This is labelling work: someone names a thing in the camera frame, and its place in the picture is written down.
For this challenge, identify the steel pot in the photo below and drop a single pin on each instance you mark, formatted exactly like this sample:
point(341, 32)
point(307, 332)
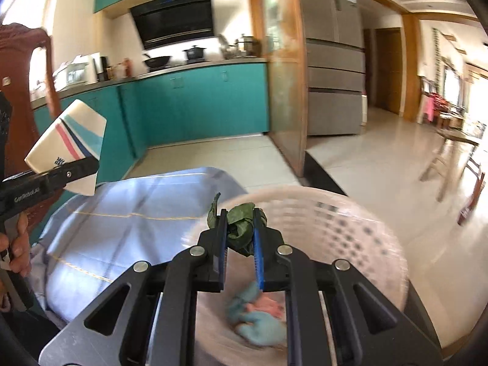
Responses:
point(247, 47)

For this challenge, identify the brown bottle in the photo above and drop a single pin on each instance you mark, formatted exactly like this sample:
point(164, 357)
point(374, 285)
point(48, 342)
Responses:
point(127, 69)

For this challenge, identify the wooden stool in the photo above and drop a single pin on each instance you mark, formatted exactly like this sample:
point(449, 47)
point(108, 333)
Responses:
point(453, 137)

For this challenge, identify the salmon pink wrapper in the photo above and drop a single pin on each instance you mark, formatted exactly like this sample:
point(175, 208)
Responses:
point(268, 305)

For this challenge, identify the white striped paper box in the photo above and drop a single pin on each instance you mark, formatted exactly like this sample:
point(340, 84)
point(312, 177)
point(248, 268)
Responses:
point(72, 129)

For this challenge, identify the carved wooden chair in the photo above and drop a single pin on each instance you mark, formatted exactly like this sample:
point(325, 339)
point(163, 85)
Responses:
point(26, 122)

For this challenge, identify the teal crumpled wrapper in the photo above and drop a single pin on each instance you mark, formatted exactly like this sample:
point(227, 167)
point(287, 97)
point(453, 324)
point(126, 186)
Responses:
point(259, 326)

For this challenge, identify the wooden door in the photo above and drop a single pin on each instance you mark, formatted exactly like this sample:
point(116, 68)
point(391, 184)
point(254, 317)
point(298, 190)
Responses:
point(389, 72)

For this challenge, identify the person's left hand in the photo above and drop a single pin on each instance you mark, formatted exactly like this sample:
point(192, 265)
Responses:
point(21, 244)

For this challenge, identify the teal lower kitchen cabinets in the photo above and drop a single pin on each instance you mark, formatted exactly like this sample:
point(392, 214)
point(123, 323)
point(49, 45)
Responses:
point(209, 103)

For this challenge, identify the pink chairs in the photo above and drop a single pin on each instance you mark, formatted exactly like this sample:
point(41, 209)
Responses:
point(438, 108)

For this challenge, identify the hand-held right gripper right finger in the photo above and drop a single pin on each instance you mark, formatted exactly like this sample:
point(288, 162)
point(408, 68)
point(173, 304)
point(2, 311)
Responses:
point(258, 259)

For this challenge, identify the white countertop appliance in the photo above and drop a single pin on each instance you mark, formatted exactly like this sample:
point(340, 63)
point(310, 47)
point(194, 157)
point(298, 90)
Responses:
point(78, 70)

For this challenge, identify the black wok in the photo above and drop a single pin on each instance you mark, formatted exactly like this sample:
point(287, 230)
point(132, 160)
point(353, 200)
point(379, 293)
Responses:
point(158, 61)

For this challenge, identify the blue striped cloth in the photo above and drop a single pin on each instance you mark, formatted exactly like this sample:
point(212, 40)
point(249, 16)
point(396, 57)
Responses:
point(133, 236)

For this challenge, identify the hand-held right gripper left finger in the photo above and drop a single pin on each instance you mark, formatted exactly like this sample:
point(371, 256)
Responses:
point(223, 251)

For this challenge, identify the grey kitchen countertop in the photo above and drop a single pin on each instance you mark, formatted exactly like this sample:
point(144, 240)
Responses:
point(190, 65)

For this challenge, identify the grey refrigerator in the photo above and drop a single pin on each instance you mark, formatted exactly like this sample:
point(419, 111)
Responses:
point(331, 84)

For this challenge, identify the green vine garland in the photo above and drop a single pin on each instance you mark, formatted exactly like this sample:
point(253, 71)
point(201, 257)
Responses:
point(438, 57)

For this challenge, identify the green leaf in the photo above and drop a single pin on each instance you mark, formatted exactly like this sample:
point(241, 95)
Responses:
point(238, 228)

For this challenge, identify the black range hood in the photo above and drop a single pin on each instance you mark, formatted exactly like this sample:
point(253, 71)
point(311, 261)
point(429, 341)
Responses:
point(175, 23)

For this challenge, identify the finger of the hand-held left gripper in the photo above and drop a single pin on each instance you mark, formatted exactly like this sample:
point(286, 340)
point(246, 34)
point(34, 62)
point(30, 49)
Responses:
point(68, 173)

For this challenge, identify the white plastic basket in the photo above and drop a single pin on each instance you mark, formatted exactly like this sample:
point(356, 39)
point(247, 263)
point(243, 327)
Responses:
point(343, 228)

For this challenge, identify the black cooking pot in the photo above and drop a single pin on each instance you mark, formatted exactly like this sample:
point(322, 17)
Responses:
point(195, 54)

